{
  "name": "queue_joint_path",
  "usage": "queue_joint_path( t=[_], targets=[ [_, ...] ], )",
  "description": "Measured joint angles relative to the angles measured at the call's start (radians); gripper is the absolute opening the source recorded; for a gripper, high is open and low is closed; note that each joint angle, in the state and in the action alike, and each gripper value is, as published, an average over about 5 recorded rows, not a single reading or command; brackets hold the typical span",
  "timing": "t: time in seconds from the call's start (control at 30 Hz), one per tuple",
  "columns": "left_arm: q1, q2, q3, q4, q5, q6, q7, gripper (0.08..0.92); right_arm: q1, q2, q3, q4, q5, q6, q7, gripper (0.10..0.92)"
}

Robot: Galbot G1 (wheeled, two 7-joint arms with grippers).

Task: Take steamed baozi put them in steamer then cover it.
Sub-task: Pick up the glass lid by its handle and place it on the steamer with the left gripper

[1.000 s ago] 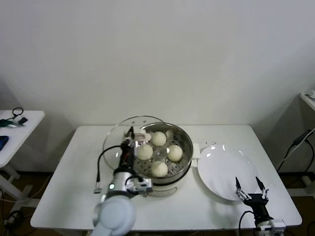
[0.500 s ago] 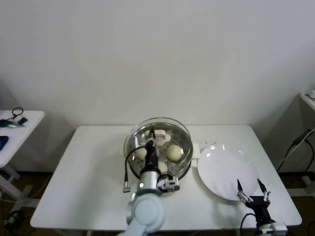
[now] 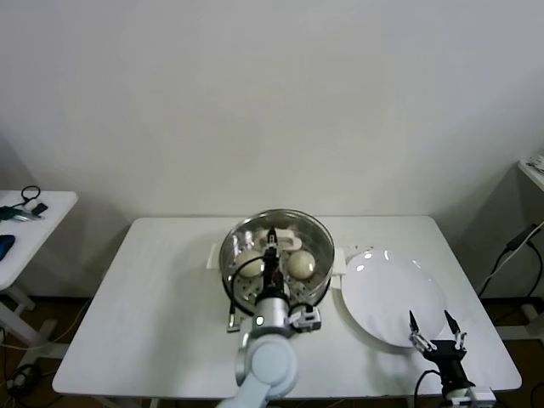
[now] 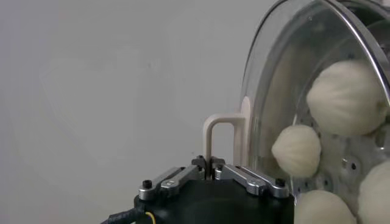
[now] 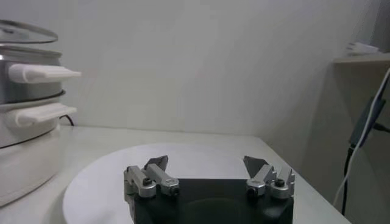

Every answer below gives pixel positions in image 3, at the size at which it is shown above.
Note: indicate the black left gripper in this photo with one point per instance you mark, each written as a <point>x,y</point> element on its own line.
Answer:
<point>272,285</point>

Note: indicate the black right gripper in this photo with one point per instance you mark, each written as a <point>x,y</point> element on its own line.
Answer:
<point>448,355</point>

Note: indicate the white steamed baozi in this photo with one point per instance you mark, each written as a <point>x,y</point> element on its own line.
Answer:
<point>251,264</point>
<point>302,264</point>

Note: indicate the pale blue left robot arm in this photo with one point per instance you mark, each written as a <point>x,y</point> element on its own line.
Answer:
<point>268,365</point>

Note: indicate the steel steamer basket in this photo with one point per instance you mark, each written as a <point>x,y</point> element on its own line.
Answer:
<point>340,261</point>

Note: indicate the white round plate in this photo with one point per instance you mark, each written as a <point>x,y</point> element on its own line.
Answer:
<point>382,289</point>

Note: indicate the black power adapter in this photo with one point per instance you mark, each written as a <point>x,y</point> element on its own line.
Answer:
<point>516,241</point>

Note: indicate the white shelf table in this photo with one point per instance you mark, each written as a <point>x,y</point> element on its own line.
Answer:
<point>531,174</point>

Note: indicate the white items pile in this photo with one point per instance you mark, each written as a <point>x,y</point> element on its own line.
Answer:
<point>537,162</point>

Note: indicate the white side table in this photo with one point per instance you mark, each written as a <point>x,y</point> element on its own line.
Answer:
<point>51,221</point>

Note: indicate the small black device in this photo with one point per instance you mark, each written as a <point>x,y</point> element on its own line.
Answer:
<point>39,208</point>

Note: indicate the blue object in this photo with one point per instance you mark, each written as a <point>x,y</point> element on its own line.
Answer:
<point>6,246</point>

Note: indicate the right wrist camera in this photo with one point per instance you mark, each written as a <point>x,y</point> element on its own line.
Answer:
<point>480,397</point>

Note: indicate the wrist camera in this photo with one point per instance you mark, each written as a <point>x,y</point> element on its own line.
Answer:
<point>307,319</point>
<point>480,397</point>

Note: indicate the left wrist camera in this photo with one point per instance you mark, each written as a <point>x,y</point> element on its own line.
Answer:
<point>307,319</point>

